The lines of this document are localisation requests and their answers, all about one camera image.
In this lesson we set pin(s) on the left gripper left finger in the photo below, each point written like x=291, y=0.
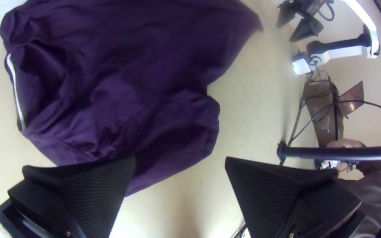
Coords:
x=88, y=195

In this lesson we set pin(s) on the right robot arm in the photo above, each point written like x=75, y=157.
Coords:
x=342, y=43

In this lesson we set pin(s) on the black t-shirt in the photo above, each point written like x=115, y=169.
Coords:
x=117, y=82

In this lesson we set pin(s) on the person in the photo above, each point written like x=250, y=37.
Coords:
x=372, y=191

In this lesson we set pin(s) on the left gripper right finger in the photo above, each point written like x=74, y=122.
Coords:
x=276, y=198

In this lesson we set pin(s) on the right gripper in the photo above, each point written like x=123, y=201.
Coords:
x=306, y=7

